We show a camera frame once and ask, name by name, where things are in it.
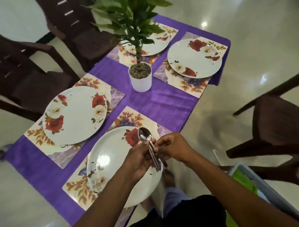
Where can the person's light blue trousers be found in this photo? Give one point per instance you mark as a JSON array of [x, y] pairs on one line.
[[175, 197]]

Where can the purple tablecloth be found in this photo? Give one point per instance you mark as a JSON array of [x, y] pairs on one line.
[[164, 104]]

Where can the person's right forearm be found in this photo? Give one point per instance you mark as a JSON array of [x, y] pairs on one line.
[[237, 197]]

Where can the green plant in white pot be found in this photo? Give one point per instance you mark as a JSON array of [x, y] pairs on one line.
[[140, 85]]

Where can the person's right hand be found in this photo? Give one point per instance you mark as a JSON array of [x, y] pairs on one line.
[[178, 148]]

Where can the purple printed paper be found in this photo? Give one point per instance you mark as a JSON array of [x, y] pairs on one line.
[[0, 153]]

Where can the person's left hand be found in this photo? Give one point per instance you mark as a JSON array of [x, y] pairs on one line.
[[139, 162]]

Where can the bundle of steel cutlery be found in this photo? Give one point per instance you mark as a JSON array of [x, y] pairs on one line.
[[144, 135]]

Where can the person's right foot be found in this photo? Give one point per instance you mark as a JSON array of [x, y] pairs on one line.
[[168, 178]]

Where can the person's black shirt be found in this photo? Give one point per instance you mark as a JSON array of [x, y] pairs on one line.
[[193, 214]]

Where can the grey plastic tub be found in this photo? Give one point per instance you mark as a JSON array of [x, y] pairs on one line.
[[266, 188]]

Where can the floral print placemat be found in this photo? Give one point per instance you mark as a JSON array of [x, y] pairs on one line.
[[78, 189], [41, 139], [117, 54], [188, 87]]

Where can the white rose print plate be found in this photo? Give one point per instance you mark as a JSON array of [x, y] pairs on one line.
[[194, 60], [75, 115], [156, 46], [111, 153]]

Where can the green ribbed mat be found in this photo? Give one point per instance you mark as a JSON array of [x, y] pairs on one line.
[[244, 180]]

